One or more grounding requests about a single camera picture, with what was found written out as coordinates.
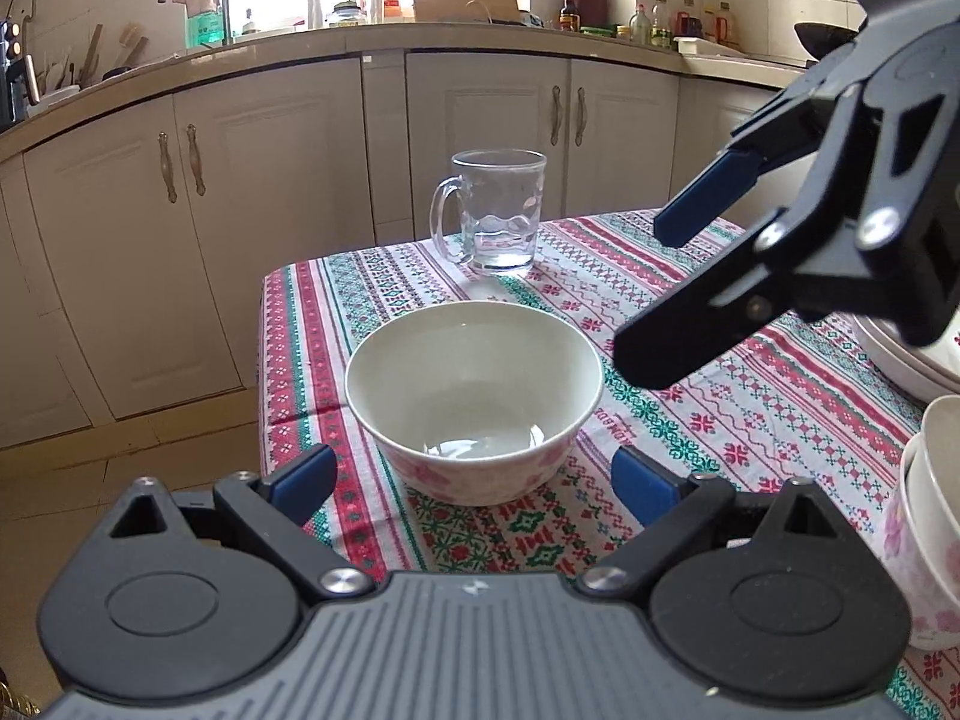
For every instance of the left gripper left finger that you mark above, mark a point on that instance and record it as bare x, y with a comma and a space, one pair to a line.
264, 516

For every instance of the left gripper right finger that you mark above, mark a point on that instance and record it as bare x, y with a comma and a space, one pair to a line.
677, 515

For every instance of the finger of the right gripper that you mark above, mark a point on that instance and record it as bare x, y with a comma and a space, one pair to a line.
720, 191
720, 299

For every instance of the white bowl pink flowers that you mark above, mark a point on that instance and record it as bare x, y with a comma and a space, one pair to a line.
474, 402
918, 542

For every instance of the white kitchen cabinets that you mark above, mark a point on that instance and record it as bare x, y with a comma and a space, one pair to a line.
134, 245

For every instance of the black wok on stove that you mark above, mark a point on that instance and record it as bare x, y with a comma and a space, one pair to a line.
820, 39

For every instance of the white plate with flower print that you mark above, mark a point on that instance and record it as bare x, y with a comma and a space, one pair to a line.
924, 373

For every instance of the patterned tablecloth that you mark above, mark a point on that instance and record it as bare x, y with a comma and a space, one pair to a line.
794, 400

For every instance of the clear glass mug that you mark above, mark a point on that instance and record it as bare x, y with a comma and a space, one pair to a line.
486, 214

